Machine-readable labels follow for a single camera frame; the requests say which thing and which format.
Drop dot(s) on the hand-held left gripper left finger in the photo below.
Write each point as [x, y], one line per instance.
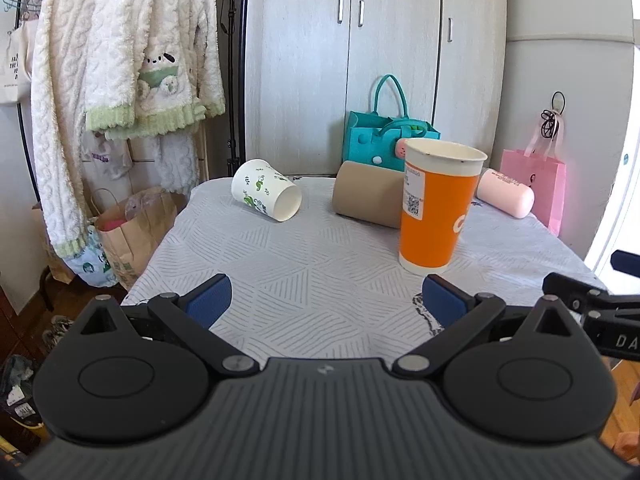
[210, 299]

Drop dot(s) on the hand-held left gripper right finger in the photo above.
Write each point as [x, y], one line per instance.
[442, 301]

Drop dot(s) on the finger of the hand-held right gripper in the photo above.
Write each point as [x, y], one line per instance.
[575, 291]
[627, 262]

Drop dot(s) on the orange paper cup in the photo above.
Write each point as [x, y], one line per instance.
[434, 210]

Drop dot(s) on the pink cup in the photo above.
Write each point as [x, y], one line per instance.
[505, 192]

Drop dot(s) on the white cup with green print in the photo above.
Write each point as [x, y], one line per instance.
[260, 187]

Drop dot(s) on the brown paper cup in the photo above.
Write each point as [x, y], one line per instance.
[367, 192]

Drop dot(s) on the brown paper bag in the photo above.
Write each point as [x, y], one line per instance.
[132, 240]

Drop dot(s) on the pink paper bag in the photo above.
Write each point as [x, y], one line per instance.
[542, 185]

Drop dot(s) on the blue green patterned bag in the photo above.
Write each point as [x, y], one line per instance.
[92, 260]

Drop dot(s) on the grey sneaker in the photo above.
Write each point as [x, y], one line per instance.
[59, 332]

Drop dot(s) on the pink plush charm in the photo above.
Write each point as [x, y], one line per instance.
[400, 149]

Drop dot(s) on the white garment with purple print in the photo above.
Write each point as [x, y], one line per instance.
[107, 157]

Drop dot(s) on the teal felt handbag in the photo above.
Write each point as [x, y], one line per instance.
[367, 137]

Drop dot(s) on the black tripod stand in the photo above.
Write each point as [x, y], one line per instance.
[231, 85]

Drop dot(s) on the black clothes rack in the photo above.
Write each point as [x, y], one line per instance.
[27, 160]

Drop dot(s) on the long white fleece robe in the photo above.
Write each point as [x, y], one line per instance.
[60, 110]

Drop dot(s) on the white fleece jacket green trim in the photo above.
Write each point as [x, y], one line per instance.
[150, 50]

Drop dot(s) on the white wardrobe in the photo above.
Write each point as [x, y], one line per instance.
[310, 60]

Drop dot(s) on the white tote bag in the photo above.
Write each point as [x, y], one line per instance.
[15, 65]

